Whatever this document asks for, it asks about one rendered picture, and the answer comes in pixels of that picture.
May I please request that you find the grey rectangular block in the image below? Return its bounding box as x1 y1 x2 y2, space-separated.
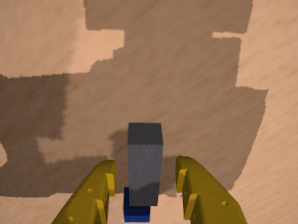
127 123 164 206

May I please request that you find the dark blue cube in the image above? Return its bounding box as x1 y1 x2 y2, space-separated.
123 187 151 222

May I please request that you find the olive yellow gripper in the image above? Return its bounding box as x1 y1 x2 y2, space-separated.
51 156 248 224

